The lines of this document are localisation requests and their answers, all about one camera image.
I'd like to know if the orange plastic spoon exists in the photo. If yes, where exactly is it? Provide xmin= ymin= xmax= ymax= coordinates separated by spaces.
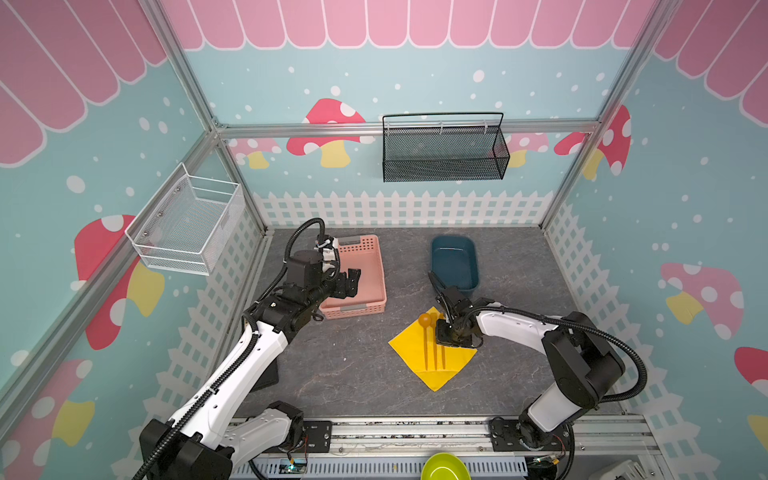
xmin=418 ymin=313 xmax=433 ymax=371

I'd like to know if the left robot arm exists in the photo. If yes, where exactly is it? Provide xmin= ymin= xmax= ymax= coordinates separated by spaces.
xmin=134 ymin=218 xmax=361 ymax=479

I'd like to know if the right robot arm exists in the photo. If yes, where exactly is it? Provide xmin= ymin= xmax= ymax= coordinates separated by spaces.
xmin=428 ymin=272 xmax=648 ymax=452

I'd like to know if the pink plastic basket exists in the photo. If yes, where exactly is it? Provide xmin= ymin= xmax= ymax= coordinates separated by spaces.
xmin=318 ymin=234 xmax=388 ymax=320

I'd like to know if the teal plastic tub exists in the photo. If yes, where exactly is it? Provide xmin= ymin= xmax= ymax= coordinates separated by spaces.
xmin=431 ymin=235 xmax=479 ymax=296

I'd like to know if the black yellow tool case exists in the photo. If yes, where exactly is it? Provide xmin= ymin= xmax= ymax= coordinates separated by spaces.
xmin=252 ymin=360 xmax=279 ymax=391

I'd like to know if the green bowl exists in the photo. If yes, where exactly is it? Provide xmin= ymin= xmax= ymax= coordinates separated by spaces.
xmin=420 ymin=452 xmax=471 ymax=480

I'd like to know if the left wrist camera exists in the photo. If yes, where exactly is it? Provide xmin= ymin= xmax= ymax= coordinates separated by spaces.
xmin=316 ymin=237 xmax=341 ymax=271

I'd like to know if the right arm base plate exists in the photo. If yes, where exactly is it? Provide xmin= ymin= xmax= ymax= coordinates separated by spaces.
xmin=488 ymin=416 xmax=574 ymax=452

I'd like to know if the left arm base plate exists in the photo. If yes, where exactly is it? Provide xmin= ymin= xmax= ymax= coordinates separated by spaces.
xmin=266 ymin=421 xmax=333 ymax=455

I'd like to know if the black mesh wall basket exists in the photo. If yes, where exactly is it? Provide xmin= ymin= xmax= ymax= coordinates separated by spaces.
xmin=381 ymin=111 xmax=511 ymax=182

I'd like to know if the white wire wall basket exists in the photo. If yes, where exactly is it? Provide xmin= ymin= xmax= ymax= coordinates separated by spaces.
xmin=125 ymin=164 xmax=245 ymax=276

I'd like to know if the aluminium front rail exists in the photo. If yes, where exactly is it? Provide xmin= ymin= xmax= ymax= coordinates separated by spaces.
xmin=227 ymin=415 xmax=661 ymax=460

